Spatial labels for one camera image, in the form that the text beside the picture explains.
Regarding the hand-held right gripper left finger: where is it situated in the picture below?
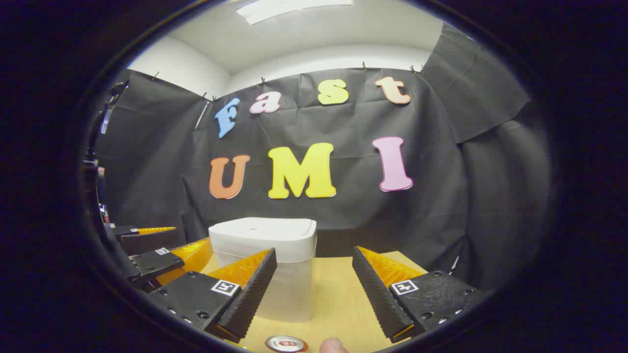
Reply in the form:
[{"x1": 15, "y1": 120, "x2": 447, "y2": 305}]
[{"x1": 146, "y1": 248, "x2": 278, "y2": 344}]

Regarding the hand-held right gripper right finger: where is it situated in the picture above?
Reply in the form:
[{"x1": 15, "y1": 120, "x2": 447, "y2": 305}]
[{"x1": 352, "y1": 245, "x2": 484, "y2": 344}]

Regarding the white desktop garbage bin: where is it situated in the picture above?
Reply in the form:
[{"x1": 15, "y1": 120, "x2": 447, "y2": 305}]
[{"x1": 209, "y1": 217, "x2": 317, "y2": 323}]

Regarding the red pop can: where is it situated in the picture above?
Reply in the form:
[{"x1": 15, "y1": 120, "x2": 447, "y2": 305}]
[{"x1": 265, "y1": 335, "x2": 309, "y2": 353}]

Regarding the wooden desktop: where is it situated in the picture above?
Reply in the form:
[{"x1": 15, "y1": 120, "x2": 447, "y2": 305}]
[{"x1": 199, "y1": 251, "x2": 428, "y2": 353}]

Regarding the black backdrop cloth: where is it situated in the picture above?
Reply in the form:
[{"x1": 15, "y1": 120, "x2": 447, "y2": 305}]
[{"x1": 96, "y1": 22, "x2": 552, "y2": 290}]

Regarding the long ceiling light panel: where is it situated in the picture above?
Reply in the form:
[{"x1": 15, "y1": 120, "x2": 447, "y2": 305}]
[{"x1": 235, "y1": 0, "x2": 354, "y2": 25}]

